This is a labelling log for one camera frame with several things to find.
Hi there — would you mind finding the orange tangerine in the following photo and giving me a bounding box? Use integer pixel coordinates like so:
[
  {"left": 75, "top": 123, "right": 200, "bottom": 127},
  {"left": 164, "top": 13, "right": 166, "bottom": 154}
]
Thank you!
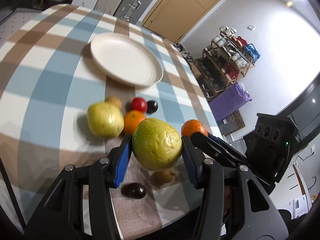
[
  {"left": 123, "top": 110, "right": 146, "bottom": 135},
  {"left": 181, "top": 119, "right": 208, "bottom": 137}
]

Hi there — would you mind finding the green-yellow guava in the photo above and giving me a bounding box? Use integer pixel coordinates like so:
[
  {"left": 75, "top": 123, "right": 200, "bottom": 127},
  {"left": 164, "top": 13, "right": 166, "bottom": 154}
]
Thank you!
[{"left": 132, "top": 118, "right": 182, "bottom": 171}]

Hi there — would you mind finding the dark purple plum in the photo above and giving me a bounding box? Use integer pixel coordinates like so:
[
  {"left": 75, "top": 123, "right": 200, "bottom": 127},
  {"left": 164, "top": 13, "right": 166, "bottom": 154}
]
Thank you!
[{"left": 146, "top": 100, "right": 158, "bottom": 114}]

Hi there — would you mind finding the red tomato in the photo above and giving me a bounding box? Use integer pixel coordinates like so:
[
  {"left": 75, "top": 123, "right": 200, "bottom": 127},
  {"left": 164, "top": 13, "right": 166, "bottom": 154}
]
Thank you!
[{"left": 131, "top": 97, "right": 148, "bottom": 113}]

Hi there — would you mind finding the yellow guava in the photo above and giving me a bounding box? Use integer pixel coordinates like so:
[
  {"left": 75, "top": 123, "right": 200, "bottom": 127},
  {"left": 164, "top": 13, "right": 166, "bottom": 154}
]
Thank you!
[{"left": 87, "top": 101, "right": 124, "bottom": 139}]

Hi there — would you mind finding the brown longan fruit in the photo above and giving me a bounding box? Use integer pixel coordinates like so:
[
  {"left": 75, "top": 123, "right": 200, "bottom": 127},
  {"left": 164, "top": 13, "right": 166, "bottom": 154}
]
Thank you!
[{"left": 105, "top": 95, "right": 123, "bottom": 109}]

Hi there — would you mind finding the purple bag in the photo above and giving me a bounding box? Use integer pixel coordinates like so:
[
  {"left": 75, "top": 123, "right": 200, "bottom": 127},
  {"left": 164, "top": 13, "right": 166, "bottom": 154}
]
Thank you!
[{"left": 209, "top": 82, "right": 252, "bottom": 121}]

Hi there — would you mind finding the wooden shoe rack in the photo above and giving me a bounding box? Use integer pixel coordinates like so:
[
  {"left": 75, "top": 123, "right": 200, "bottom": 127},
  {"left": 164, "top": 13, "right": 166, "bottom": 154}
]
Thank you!
[{"left": 194, "top": 25, "right": 260, "bottom": 101}]

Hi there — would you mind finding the cream round plate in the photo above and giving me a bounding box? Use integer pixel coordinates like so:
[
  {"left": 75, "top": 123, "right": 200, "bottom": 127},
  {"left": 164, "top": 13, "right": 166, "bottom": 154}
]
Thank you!
[{"left": 90, "top": 33, "right": 164, "bottom": 88}]

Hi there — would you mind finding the checkered tablecloth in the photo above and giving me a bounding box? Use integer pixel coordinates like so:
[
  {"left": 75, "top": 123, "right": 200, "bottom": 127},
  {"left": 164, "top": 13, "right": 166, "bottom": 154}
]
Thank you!
[{"left": 1, "top": 4, "right": 220, "bottom": 239}]

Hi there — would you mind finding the wooden door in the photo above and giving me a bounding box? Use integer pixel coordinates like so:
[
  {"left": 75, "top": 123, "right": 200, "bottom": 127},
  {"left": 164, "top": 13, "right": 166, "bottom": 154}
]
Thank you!
[{"left": 142, "top": 0, "right": 221, "bottom": 43}]

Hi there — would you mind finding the silver-grey suitcase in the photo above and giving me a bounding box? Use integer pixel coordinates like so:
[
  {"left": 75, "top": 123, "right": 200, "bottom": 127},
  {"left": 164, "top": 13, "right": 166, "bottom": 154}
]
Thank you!
[{"left": 114, "top": 0, "right": 153, "bottom": 24}]

